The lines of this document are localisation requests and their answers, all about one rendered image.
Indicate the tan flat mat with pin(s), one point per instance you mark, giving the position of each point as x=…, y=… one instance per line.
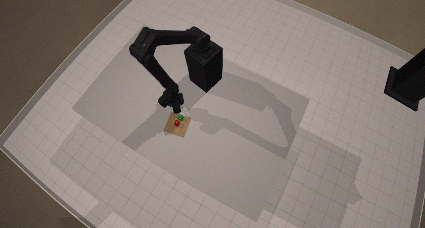
x=181, y=129

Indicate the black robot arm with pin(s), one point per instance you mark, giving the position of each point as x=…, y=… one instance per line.
x=144, y=47

